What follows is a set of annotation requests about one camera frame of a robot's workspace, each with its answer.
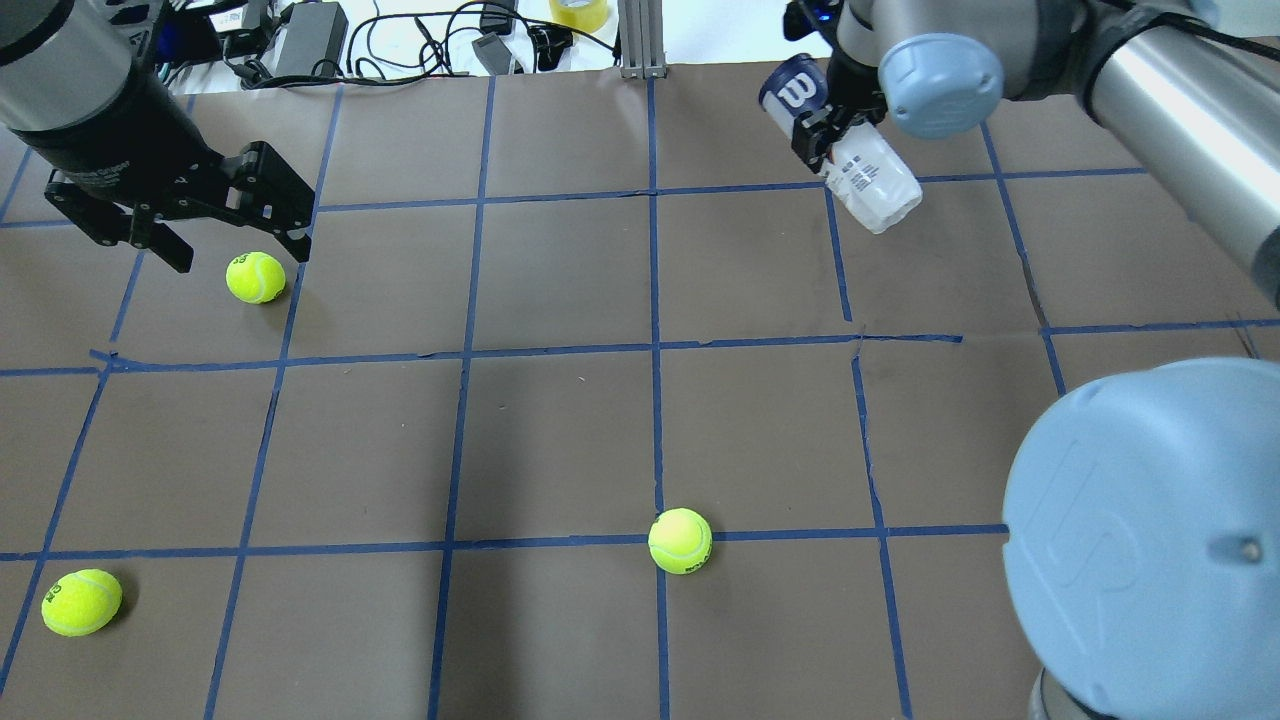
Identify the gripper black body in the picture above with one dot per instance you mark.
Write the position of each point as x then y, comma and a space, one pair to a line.
125, 135

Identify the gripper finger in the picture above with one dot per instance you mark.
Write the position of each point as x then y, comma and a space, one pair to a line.
267, 193
814, 132
108, 225

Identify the white blue tennis ball can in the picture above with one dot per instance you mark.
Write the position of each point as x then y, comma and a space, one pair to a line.
862, 171

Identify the tennis ball far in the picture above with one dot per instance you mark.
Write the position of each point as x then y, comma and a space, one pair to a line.
255, 278

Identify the tennis ball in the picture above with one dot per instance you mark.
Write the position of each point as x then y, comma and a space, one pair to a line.
82, 602
255, 278
680, 541

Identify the tennis ball middle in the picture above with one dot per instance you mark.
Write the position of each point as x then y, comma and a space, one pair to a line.
680, 541

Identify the black power adapter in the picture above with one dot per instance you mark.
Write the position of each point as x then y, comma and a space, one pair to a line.
313, 39

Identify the yellow tape roll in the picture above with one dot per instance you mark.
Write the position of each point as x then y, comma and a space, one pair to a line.
584, 15

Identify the aluminium frame post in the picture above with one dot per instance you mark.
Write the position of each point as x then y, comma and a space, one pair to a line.
640, 40

